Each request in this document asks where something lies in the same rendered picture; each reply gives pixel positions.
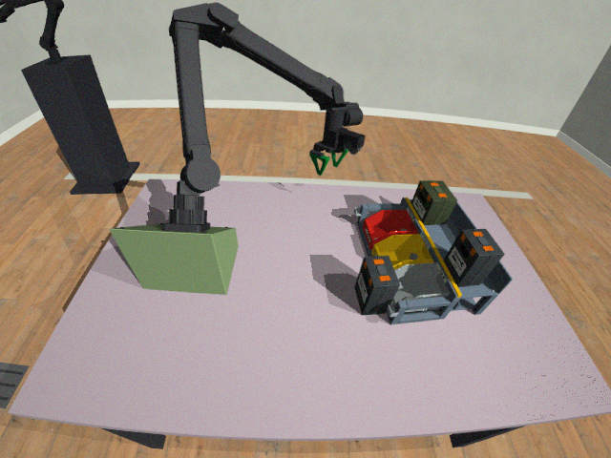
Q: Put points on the yellow flat bar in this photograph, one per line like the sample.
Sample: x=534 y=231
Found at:
x=435 y=250

